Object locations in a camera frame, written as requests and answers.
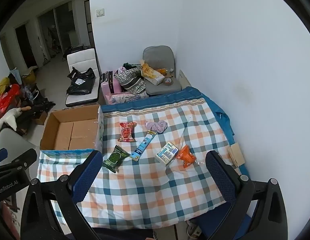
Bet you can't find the small brown cardboard box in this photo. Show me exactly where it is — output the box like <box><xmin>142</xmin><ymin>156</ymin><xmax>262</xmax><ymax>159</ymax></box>
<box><xmin>33</xmin><ymin>110</ymin><xmax>48</xmax><ymax>125</ymax></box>

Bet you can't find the yellow box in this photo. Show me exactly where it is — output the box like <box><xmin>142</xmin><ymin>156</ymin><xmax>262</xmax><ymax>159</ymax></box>
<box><xmin>22</xmin><ymin>66</ymin><xmax>38</xmax><ymax>83</ymax></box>

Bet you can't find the patterned tote bag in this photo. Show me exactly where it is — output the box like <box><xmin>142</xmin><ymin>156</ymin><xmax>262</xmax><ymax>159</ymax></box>
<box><xmin>114</xmin><ymin>66</ymin><xmax>146</xmax><ymax>95</ymax></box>

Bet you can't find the beige cardboard piece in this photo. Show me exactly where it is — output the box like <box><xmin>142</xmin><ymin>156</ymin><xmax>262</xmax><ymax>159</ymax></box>
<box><xmin>227</xmin><ymin>142</ymin><xmax>245</xmax><ymax>168</ymax></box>

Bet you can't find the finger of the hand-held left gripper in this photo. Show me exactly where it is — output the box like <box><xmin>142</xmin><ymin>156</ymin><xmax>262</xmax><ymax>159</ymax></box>
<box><xmin>0</xmin><ymin>148</ymin><xmax>38</xmax><ymax>178</ymax></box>
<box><xmin>0</xmin><ymin>148</ymin><xmax>8</xmax><ymax>167</ymax></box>

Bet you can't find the dark wooden door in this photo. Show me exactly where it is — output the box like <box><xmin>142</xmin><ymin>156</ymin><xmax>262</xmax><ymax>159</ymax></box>
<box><xmin>15</xmin><ymin>22</ymin><xmax>36</xmax><ymax>68</ymax></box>

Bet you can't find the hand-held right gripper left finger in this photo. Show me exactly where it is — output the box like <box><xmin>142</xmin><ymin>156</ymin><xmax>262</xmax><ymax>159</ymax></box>
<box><xmin>20</xmin><ymin>149</ymin><xmax>103</xmax><ymax>240</ymax></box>

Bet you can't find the purple hair scrunchie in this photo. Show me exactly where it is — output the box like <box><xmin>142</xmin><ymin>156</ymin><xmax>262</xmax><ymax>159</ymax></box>
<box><xmin>145</xmin><ymin>120</ymin><xmax>168</xmax><ymax>133</ymax></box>

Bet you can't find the glass sliding door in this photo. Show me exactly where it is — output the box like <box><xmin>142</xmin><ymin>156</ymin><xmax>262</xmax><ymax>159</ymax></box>
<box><xmin>37</xmin><ymin>1</ymin><xmax>75</xmax><ymax>60</ymax></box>

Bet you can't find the green snack packet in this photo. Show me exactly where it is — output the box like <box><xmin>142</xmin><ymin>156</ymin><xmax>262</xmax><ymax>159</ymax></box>
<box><xmin>102</xmin><ymin>145</ymin><xmax>129</xmax><ymax>173</ymax></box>

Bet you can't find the white board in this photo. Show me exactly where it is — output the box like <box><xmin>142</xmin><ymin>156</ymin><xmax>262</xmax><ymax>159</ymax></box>
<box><xmin>179</xmin><ymin>70</ymin><xmax>192</xmax><ymax>88</ymax></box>

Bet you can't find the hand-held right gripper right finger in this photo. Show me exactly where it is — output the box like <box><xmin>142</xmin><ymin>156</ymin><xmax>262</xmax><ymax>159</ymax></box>
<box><xmin>205</xmin><ymin>150</ymin><xmax>288</xmax><ymax>240</ymax></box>

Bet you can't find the white blue tissue pack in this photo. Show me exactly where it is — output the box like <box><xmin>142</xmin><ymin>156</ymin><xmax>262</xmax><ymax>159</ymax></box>
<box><xmin>155</xmin><ymin>142</ymin><xmax>179</xmax><ymax>166</ymax></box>

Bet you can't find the black floor bag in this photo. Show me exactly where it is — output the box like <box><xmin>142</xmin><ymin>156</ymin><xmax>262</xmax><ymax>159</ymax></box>
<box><xmin>62</xmin><ymin>45</ymin><xmax>85</xmax><ymax>60</ymax></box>

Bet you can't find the light blue cloth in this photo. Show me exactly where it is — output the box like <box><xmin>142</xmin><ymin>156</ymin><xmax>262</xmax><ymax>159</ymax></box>
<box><xmin>10</xmin><ymin>69</ymin><xmax>21</xmax><ymax>84</ymax></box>

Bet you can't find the white sneaker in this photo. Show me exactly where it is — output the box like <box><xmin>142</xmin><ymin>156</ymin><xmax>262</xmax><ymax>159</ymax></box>
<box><xmin>186</xmin><ymin>220</ymin><xmax>203</xmax><ymax>238</ymax></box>

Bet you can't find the pink suitcase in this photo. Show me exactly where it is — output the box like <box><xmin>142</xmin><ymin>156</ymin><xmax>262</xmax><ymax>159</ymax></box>
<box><xmin>100</xmin><ymin>71</ymin><xmax>124</xmax><ymax>100</ymax></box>

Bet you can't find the white goose plush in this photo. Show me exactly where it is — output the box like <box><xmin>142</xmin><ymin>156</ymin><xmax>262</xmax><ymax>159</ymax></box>
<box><xmin>0</xmin><ymin>106</ymin><xmax>31</xmax><ymax>132</ymax></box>

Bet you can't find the red snack packet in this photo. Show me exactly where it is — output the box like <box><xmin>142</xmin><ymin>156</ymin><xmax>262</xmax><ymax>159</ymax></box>
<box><xmin>117</xmin><ymin>122</ymin><xmax>137</xmax><ymax>143</ymax></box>

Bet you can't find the light grey shell chair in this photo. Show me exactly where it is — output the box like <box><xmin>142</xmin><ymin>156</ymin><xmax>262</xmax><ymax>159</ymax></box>
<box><xmin>0</xmin><ymin>127</ymin><xmax>38</xmax><ymax>155</ymax></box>

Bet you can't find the long blue packet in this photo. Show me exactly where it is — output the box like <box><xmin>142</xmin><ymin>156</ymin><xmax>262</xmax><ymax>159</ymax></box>
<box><xmin>130</xmin><ymin>131</ymin><xmax>157</xmax><ymax>162</ymax></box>

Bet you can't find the black plastic bag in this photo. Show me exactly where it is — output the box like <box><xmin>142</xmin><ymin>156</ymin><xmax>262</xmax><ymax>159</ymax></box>
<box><xmin>66</xmin><ymin>67</ymin><xmax>96</xmax><ymax>95</ymax></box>

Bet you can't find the red plastic bag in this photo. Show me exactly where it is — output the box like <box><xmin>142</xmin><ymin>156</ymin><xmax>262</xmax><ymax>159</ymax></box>
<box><xmin>0</xmin><ymin>84</ymin><xmax>21</xmax><ymax>113</ymax></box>

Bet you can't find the yellow printed tissue pack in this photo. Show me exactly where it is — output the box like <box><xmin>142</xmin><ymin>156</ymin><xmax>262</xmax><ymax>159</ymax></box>
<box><xmin>140</xmin><ymin>60</ymin><xmax>165</xmax><ymax>85</ymax></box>

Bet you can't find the pink floral package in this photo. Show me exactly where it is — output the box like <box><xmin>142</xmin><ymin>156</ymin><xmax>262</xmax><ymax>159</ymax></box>
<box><xmin>105</xmin><ymin>91</ymin><xmax>149</xmax><ymax>105</ymax></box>

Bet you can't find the white leather chair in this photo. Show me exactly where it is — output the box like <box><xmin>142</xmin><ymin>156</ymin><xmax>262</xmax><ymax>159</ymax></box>
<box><xmin>65</xmin><ymin>47</ymin><xmax>100</xmax><ymax>107</ymax></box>

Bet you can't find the orange snack packet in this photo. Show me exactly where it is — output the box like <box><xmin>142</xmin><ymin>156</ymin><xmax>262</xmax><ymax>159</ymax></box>
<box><xmin>175</xmin><ymin>145</ymin><xmax>197</xmax><ymax>168</ymax></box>

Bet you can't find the yellow cloth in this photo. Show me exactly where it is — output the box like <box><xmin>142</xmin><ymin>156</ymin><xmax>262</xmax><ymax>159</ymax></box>
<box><xmin>0</xmin><ymin>77</ymin><xmax>10</xmax><ymax>93</ymax></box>

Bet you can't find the grey padded chair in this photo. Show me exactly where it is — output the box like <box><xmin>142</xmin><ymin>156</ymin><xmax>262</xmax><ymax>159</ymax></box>
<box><xmin>142</xmin><ymin>45</ymin><xmax>182</xmax><ymax>96</ymax></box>

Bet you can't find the plaid blanket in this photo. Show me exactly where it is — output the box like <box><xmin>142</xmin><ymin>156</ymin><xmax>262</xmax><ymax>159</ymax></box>
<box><xmin>36</xmin><ymin>102</ymin><xmax>235</xmax><ymax>230</ymax></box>

